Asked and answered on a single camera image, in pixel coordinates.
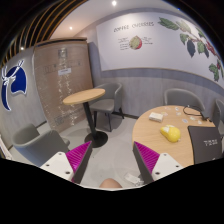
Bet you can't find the white paper on floor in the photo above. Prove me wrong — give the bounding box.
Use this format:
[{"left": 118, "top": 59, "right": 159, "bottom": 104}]
[{"left": 124, "top": 173, "right": 143, "bottom": 186}]

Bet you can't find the grey armchair behind main table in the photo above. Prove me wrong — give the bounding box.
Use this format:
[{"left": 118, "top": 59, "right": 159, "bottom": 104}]
[{"left": 164, "top": 88, "right": 205, "bottom": 111}]

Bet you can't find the round wooden side table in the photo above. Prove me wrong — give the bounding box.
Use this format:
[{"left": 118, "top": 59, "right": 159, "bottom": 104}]
[{"left": 63, "top": 88, "right": 108, "bottom": 148}]

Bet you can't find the person's knee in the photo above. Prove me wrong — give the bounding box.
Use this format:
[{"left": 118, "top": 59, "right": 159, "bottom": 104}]
[{"left": 100, "top": 178, "right": 121, "bottom": 188}]

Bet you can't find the plastic wrapped wooden cabinet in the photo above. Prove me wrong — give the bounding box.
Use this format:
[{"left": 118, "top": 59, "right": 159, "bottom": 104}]
[{"left": 33, "top": 38, "right": 93, "bottom": 132}]

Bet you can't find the grey armchair front left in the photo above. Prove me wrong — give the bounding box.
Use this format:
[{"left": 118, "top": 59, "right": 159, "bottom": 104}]
[{"left": 12, "top": 123, "right": 70, "bottom": 167}]

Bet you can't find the yellow computer mouse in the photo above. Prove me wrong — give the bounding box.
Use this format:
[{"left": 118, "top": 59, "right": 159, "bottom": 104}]
[{"left": 160, "top": 125, "right": 181, "bottom": 143}]

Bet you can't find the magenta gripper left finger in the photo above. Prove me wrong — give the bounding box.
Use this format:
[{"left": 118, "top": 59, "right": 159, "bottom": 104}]
[{"left": 40, "top": 140, "right": 94, "bottom": 185}]

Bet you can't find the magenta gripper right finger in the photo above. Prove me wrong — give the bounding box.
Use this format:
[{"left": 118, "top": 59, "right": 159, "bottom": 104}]
[{"left": 132, "top": 140, "right": 184, "bottom": 185}]

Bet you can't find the grey armchair far right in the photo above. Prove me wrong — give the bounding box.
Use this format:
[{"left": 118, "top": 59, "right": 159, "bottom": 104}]
[{"left": 212, "top": 99, "right": 224, "bottom": 137}]

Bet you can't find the grey armchair behind side table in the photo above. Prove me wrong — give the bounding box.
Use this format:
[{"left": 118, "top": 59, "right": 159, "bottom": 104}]
[{"left": 90, "top": 83, "right": 124, "bottom": 124}]

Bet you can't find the black cable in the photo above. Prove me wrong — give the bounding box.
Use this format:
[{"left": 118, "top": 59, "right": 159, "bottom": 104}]
[{"left": 182, "top": 105, "right": 210, "bottom": 122}]

